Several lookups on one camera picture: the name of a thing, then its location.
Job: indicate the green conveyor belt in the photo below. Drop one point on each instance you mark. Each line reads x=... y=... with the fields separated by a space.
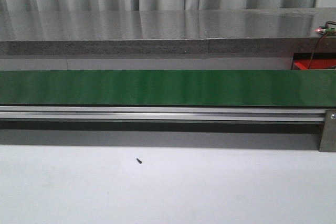
x=283 y=88

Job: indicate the small green circuit board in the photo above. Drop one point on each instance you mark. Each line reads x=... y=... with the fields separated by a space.
x=324 y=30

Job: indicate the metal conveyor support bracket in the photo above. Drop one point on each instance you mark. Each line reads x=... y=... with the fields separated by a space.
x=328 y=139

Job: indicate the aluminium conveyor frame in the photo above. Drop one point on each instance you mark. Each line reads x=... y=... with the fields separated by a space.
x=163 y=113

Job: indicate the grey stone counter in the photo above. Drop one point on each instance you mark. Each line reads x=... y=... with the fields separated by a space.
x=241 y=31

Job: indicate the red plastic tray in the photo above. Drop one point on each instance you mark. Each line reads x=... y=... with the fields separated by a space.
x=318 y=64

